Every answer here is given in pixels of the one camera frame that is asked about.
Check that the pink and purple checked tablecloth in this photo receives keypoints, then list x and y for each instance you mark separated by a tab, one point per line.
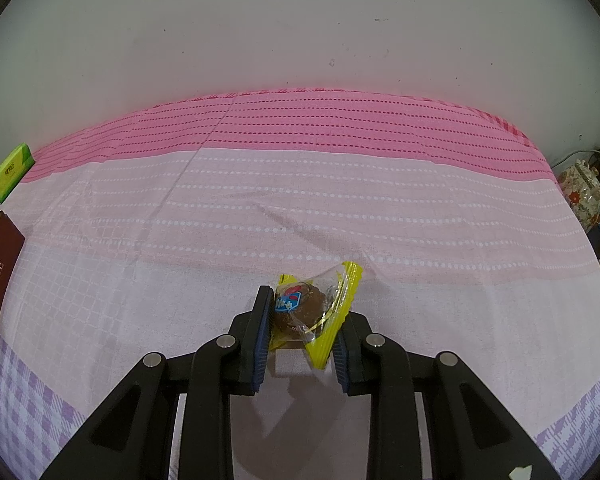
330	200

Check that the yellow-edged clear round cake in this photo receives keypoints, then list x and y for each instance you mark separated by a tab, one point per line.
302	310

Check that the green tissue pack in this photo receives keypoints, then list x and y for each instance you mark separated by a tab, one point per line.
11	172

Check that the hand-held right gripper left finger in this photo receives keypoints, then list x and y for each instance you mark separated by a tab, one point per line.
262	340

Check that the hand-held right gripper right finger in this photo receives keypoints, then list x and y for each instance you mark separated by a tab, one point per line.
341	362

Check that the floral jar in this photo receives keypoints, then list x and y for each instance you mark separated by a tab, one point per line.
582	195

